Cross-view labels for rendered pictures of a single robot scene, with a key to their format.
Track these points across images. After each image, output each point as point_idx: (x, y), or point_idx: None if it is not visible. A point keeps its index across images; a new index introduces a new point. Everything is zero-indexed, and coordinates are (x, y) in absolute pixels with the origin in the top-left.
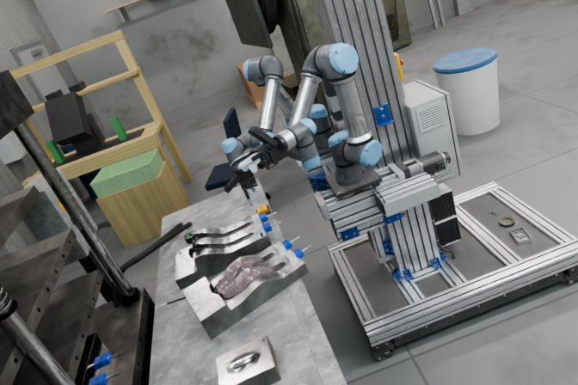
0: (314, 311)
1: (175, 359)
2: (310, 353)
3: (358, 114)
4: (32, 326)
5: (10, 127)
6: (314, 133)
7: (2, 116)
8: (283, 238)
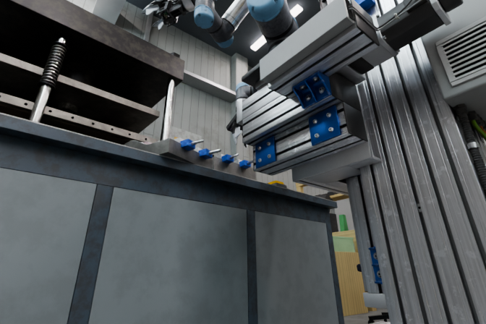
0: (91, 137)
1: None
2: None
3: None
4: (56, 113)
5: (150, 63)
6: None
7: (150, 58)
8: (233, 174)
